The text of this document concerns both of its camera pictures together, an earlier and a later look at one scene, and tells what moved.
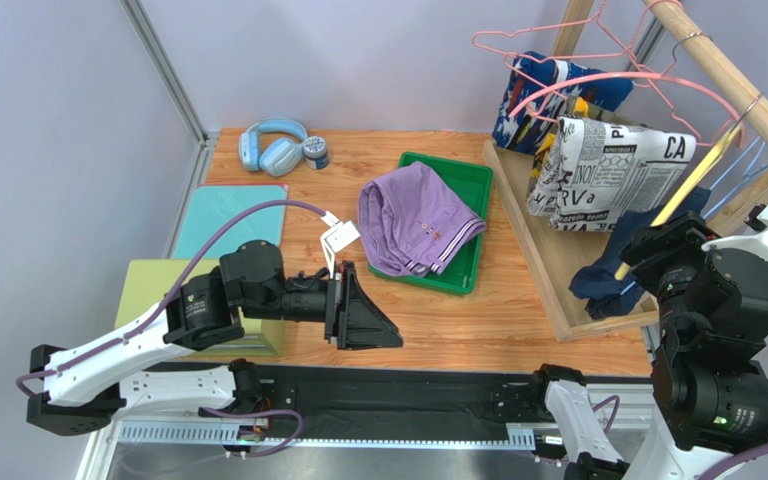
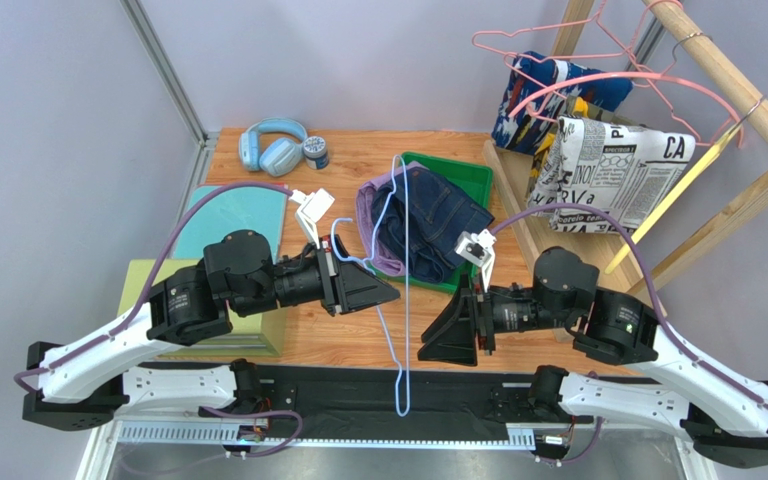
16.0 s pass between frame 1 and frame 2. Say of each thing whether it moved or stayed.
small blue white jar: stayed
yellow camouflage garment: stayed
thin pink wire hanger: stayed
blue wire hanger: moved
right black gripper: moved
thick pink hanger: stayed
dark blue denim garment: moved
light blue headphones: stayed
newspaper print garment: stayed
